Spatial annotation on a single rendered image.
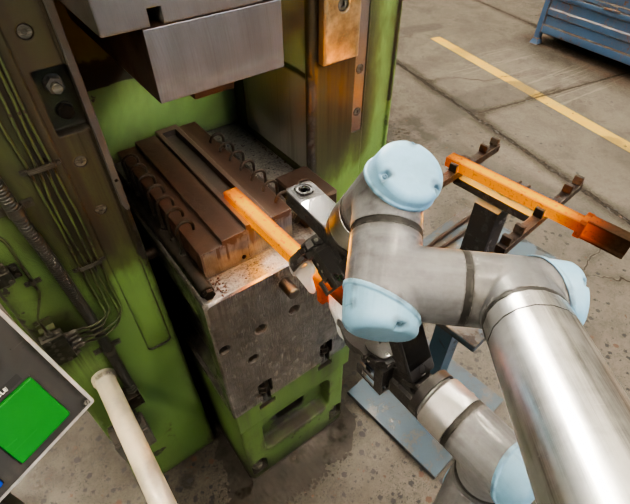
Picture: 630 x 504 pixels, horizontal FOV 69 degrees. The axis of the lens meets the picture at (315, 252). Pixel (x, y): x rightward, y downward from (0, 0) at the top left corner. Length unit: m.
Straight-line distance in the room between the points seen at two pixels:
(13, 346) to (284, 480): 1.13
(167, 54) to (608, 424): 0.59
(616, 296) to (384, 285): 2.05
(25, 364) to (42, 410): 0.06
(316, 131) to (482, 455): 0.73
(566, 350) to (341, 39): 0.76
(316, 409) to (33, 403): 1.02
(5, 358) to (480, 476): 0.59
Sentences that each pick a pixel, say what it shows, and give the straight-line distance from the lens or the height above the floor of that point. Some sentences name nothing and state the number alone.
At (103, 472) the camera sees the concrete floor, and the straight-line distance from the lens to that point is 1.79.
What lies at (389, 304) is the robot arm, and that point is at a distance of 0.42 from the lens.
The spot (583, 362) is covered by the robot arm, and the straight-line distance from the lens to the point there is 0.36.
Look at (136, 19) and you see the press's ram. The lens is 0.63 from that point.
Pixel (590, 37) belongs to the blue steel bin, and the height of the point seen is 0.19.
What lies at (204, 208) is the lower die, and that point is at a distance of 0.92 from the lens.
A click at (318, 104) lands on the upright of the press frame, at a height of 1.10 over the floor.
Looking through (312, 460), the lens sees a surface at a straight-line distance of 1.66.
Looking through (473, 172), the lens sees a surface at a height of 0.97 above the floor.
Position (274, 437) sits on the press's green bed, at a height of 0.16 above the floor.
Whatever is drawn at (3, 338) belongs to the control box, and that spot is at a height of 1.09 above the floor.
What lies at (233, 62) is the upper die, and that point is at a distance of 0.70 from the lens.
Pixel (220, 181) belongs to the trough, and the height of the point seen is 0.99.
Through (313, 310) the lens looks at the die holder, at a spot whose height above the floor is 0.72.
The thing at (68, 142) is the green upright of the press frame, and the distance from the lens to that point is 0.82.
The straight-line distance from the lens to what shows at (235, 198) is 0.90.
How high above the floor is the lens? 1.56
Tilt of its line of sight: 45 degrees down
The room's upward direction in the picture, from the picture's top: straight up
